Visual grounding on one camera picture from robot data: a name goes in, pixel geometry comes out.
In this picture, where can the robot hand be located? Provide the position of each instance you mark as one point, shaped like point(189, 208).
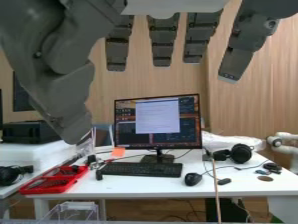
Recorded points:
point(48, 60)

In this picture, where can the black case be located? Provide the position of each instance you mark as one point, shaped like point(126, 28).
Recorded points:
point(28, 131)

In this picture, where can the white foam block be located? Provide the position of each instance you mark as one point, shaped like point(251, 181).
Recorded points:
point(26, 153)

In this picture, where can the computer screen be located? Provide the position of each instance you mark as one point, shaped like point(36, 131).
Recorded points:
point(157, 120)

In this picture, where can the orange paper note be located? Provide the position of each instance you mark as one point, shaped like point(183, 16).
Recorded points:
point(118, 152)

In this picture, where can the red tray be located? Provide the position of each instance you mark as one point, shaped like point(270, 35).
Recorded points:
point(46, 185)
point(66, 171)

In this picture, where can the black headphones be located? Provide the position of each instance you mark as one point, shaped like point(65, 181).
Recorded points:
point(10, 174)
point(239, 153)

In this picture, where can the small black block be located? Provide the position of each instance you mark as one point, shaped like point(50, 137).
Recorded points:
point(98, 175)

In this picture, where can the black keyboard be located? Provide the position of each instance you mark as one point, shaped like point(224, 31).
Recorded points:
point(141, 169)

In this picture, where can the white desk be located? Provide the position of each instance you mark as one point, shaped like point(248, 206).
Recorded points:
point(8, 191)
point(146, 186)

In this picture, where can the black mouse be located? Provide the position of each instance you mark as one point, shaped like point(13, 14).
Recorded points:
point(193, 179)

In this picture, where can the thin stick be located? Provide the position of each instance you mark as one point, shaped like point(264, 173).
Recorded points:
point(215, 193)

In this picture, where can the small white jointed device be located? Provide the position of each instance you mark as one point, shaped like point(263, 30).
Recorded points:
point(283, 140)

